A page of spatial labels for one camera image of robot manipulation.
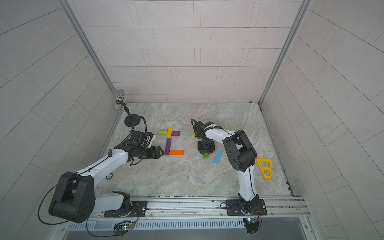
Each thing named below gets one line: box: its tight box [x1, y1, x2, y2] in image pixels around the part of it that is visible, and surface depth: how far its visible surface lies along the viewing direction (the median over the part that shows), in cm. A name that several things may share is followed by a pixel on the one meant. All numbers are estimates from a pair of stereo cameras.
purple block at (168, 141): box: [166, 137, 172, 146], surface depth 98 cm
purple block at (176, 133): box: [172, 131, 181, 136], surface depth 101 cm
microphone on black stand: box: [114, 89, 139, 127], surface depth 96 cm
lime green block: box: [158, 130, 168, 136], surface depth 101 cm
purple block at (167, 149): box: [165, 145, 171, 155], surface depth 93 cm
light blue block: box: [214, 150, 224, 164], surface depth 91 cm
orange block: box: [169, 150, 184, 156], surface depth 92 cm
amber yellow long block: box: [167, 127, 173, 138], surface depth 101 cm
